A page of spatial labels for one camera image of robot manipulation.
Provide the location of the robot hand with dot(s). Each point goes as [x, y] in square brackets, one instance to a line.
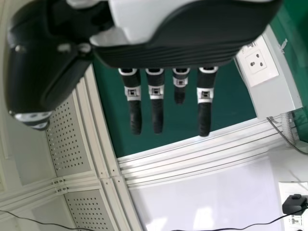
[192, 29]

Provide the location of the grey perforated panel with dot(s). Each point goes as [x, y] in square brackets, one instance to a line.
[89, 211]
[68, 139]

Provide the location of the white socket strip with jacks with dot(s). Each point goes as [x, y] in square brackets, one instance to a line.
[288, 190]

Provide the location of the black power adapter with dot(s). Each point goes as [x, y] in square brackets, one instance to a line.
[294, 204]

